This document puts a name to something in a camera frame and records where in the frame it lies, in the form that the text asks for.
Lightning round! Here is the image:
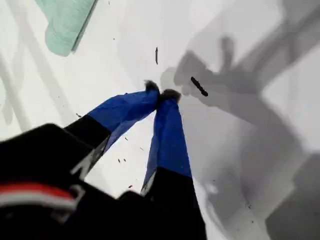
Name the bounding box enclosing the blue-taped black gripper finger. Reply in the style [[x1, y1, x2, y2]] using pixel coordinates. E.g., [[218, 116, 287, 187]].
[[139, 88, 208, 240], [63, 79, 161, 182]]

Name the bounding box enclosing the pale green T-shirt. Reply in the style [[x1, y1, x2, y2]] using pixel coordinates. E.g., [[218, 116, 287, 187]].
[[34, 0, 100, 58]]

